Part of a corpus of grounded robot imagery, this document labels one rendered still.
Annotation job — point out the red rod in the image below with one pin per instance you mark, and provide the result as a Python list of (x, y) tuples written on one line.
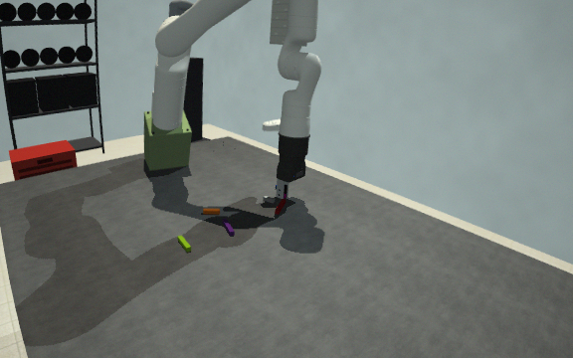
[(280, 206)]

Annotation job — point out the purple rod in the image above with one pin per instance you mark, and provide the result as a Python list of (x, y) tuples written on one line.
[(228, 227)]

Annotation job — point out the lime green rod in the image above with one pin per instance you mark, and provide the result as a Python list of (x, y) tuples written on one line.
[(184, 244)]

